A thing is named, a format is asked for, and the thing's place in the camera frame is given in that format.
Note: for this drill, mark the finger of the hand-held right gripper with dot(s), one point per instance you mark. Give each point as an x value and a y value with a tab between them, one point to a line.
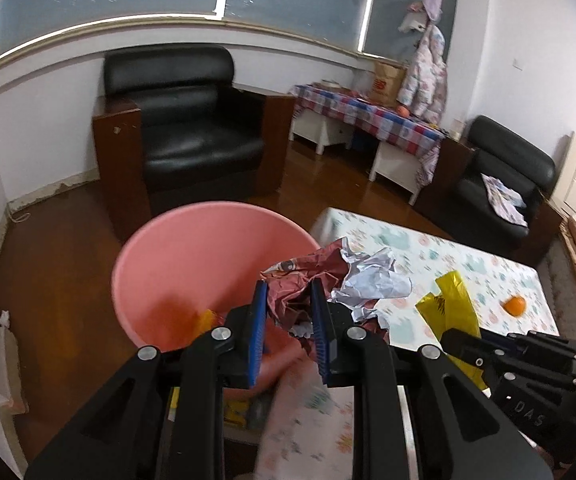
543	340
460	342

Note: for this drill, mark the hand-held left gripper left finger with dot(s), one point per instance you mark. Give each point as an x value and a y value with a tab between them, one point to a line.
257	335

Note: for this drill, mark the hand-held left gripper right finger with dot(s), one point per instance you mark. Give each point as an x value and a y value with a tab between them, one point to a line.
320	335

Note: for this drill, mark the yellow plastic bag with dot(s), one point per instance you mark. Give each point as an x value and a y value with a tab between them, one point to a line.
448	305

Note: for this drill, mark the yellow foam net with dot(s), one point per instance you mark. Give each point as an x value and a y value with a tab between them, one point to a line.
206	319

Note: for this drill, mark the maroon wrapping paper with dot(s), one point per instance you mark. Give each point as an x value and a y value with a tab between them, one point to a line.
328	265

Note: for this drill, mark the pink plastic bucket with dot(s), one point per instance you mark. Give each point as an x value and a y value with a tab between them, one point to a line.
192	250

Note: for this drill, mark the orange fruit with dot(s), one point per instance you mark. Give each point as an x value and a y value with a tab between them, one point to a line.
514	306
403	110

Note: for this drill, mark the yellow packet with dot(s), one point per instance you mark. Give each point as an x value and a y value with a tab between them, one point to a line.
235	412

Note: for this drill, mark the floral tablecloth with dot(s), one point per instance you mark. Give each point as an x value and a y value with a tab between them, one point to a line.
468	260

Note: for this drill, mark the white printed cloth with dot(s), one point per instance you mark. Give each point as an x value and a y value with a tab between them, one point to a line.
505	200

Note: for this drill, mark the white low cabinet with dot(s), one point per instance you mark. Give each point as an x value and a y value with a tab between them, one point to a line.
318	127
395	170

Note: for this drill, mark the black leather armchair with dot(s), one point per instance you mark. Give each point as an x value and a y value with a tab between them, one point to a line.
177	110
508	155

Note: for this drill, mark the checkered tablecloth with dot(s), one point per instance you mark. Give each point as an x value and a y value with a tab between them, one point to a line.
368	110

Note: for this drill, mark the stack of books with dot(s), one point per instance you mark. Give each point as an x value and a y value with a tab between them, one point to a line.
328	84

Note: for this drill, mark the brown paper bag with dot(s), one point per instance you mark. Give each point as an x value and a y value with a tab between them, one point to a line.
383	82

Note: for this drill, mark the floral padded jacket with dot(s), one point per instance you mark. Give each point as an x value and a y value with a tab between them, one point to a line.
425	75

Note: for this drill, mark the grey hat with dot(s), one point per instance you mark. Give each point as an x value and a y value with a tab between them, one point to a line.
413	22

